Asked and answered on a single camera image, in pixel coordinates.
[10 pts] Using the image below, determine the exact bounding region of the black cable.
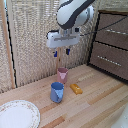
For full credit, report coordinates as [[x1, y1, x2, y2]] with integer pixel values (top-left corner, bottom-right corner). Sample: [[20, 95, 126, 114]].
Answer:
[[79, 15, 128, 37]]

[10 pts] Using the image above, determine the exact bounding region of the short silver drawer handle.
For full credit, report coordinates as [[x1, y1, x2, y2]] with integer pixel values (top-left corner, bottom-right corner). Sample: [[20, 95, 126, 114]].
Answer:
[[105, 28, 128, 36]]

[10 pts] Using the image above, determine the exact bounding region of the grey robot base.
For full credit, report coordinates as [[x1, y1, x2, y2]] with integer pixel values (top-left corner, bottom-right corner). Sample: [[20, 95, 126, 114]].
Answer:
[[111, 104, 128, 128]]

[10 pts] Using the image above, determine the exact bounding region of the thick wooden post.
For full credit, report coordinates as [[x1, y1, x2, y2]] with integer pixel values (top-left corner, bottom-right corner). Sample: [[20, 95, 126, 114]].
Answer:
[[0, 0, 17, 90]]

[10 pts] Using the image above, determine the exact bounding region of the thin wooden post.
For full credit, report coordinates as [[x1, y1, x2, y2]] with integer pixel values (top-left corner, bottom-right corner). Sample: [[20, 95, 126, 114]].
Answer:
[[56, 0, 66, 70]]

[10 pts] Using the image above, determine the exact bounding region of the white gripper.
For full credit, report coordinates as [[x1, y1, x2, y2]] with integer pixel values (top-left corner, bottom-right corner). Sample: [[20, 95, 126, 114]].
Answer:
[[45, 27, 82, 58]]

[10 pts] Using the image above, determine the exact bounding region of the brown drawer with long handle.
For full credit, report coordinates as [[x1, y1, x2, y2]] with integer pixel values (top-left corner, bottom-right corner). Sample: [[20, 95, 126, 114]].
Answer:
[[89, 41, 128, 81]]

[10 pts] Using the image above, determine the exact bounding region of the wide bamboo screen panel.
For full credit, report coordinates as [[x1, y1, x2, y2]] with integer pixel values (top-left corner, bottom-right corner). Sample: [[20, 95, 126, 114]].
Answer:
[[6, 0, 64, 88]]

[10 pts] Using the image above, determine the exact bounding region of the pink cup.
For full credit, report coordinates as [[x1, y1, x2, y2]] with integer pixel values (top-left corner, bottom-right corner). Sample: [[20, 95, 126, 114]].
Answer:
[[56, 67, 69, 84]]

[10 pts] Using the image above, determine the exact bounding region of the white patterned plate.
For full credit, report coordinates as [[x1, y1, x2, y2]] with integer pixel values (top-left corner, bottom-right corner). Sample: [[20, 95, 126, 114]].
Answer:
[[0, 99, 41, 128]]

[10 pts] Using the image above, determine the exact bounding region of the long silver drawer handle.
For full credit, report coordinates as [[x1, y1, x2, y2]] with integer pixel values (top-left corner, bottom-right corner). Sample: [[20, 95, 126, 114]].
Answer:
[[97, 54, 123, 67]]

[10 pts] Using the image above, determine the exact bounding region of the orange rectangular block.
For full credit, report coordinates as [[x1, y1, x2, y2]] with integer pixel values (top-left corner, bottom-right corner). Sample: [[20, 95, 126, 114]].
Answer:
[[69, 83, 84, 95]]

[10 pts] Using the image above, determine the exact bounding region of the blue cup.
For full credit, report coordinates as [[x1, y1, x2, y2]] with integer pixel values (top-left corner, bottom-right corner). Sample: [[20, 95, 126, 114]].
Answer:
[[50, 81, 65, 104]]

